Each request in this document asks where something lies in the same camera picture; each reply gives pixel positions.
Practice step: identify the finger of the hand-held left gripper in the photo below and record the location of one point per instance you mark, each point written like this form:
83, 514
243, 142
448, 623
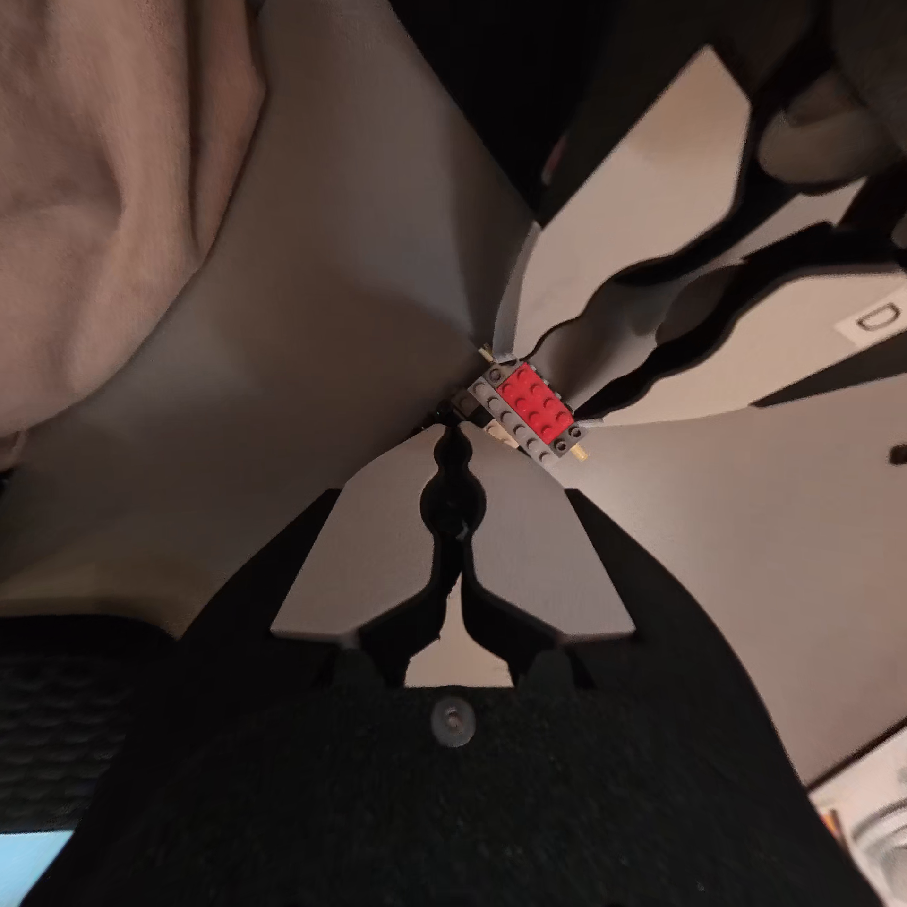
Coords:
623, 184
779, 319

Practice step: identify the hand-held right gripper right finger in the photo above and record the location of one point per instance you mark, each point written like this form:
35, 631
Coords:
545, 567

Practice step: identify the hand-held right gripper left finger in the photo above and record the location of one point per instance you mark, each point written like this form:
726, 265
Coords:
354, 560

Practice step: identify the toy brick car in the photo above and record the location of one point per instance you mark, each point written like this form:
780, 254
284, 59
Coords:
535, 404

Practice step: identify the person's left forearm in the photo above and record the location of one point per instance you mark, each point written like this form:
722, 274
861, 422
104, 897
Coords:
510, 71

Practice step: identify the grey desk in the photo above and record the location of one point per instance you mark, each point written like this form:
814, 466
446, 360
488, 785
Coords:
744, 567

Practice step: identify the black mesh chair seat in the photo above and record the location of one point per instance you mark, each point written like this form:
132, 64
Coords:
57, 708

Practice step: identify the beige sweatshirt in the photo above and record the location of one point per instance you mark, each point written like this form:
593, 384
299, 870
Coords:
106, 212

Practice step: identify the white curved plastic part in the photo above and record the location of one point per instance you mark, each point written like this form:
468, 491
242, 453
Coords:
886, 843

